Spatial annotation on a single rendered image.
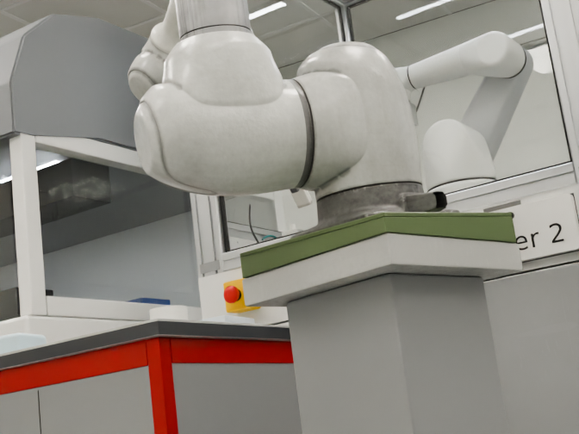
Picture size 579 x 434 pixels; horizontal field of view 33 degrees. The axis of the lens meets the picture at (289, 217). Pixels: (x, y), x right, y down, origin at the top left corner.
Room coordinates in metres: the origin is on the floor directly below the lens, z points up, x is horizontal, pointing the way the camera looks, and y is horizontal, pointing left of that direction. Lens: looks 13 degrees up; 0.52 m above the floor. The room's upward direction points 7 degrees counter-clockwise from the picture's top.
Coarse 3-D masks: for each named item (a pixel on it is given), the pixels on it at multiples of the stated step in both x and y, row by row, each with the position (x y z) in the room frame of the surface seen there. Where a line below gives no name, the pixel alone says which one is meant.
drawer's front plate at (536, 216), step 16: (512, 208) 1.91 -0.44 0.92; (528, 208) 1.90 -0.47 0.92; (544, 208) 1.88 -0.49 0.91; (560, 208) 1.86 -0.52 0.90; (528, 224) 1.90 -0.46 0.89; (544, 224) 1.88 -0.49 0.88; (560, 224) 1.87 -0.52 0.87; (576, 224) 1.85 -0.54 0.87; (528, 240) 1.90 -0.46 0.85; (544, 240) 1.89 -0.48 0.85; (576, 240) 1.85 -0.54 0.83; (528, 256) 1.90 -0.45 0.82; (544, 256) 1.89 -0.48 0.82
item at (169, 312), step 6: (168, 306) 1.79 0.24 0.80; (174, 306) 1.80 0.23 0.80; (180, 306) 1.81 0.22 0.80; (150, 312) 1.81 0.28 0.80; (156, 312) 1.80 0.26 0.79; (162, 312) 1.79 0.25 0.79; (168, 312) 1.79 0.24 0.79; (174, 312) 1.80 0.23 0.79; (180, 312) 1.80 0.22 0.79; (186, 312) 1.82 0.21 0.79; (150, 318) 1.82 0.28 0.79; (156, 318) 1.80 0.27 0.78; (162, 318) 1.79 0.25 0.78; (168, 318) 1.79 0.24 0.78; (174, 318) 1.80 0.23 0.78; (180, 318) 1.80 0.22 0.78; (186, 318) 1.82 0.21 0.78
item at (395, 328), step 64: (320, 256) 1.26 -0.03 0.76; (384, 256) 1.18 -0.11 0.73; (448, 256) 1.26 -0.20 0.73; (512, 256) 1.36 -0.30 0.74; (320, 320) 1.33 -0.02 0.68; (384, 320) 1.25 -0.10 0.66; (448, 320) 1.31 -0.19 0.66; (320, 384) 1.34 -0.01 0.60; (384, 384) 1.26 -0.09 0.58; (448, 384) 1.29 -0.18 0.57
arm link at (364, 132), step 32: (320, 64) 1.29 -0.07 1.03; (352, 64) 1.28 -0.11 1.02; (384, 64) 1.31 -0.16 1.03; (320, 96) 1.26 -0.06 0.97; (352, 96) 1.28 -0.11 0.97; (384, 96) 1.29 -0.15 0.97; (320, 128) 1.26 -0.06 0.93; (352, 128) 1.28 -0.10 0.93; (384, 128) 1.29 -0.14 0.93; (320, 160) 1.28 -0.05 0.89; (352, 160) 1.29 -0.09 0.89; (384, 160) 1.29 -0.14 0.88; (416, 160) 1.33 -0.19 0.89; (320, 192) 1.34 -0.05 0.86
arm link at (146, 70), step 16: (176, 16) 1.54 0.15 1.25; (160, 32) 1.57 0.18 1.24; (176, 32) 1.56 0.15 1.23; (144, 48) 1.60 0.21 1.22; (160, 48) 1.57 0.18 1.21; (144, 64) 1.58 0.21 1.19; (160, 64) 1.58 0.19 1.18; (128, 80) 1.61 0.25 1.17; (144, 80) 1.58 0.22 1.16; (160, 80) 1.58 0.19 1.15
